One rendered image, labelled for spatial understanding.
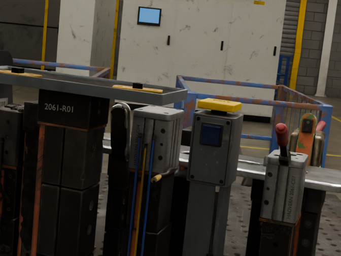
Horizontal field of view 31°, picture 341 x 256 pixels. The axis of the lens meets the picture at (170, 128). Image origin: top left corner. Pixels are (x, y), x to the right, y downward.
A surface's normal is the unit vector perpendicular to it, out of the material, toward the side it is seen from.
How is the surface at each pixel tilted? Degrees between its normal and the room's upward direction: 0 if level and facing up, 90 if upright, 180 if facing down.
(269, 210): 90
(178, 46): 90
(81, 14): 90
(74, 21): 90
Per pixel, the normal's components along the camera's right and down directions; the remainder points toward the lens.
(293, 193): -0.32, 0.11
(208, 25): 0.03, 0.16
